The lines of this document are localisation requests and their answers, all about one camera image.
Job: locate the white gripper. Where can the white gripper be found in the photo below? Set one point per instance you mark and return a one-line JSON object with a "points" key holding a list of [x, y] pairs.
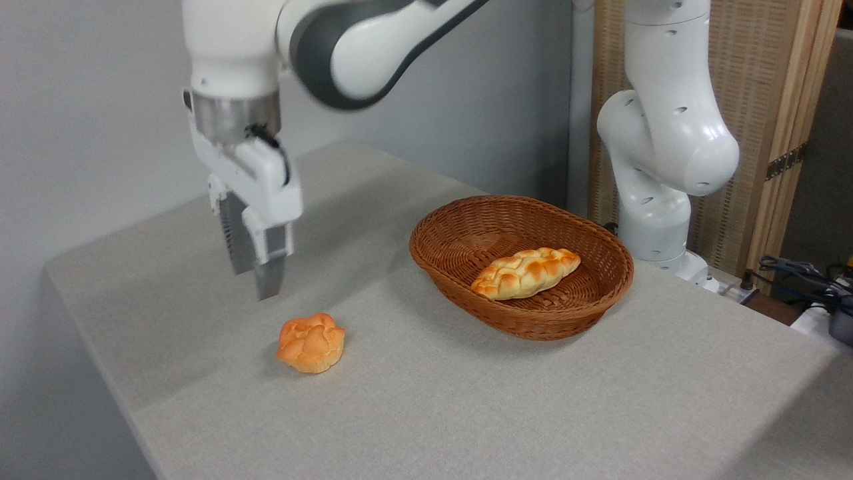
{"points": [[263, 180]]}

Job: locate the round orange bread roll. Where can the round orange bread roll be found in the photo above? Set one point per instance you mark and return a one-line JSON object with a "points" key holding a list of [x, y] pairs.
{"points": [[312, 343]]}

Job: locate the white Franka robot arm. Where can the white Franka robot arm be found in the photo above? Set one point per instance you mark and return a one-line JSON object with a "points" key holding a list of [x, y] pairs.
{"points": [[226, 40]]}

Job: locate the long braided bread loaf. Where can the long braided bread loaf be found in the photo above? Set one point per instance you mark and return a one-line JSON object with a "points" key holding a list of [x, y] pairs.
{"points": [[526, 272]]}

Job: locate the brown wicker basket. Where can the brown wicker basket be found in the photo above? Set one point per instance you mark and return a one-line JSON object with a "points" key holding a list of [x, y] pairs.
{"points": [[460, 266]]}

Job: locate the metal screen hinge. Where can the metal screen hinge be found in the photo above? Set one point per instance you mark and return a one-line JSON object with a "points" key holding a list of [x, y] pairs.
{"points": [[785, 161]]}

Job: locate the white sheet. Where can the white sheet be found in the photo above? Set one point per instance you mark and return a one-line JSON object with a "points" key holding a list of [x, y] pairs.
{"points": [[810, 320]]}

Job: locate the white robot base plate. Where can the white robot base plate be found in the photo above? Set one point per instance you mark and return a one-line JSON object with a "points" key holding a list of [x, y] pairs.
{"points": [[723, 285]]}

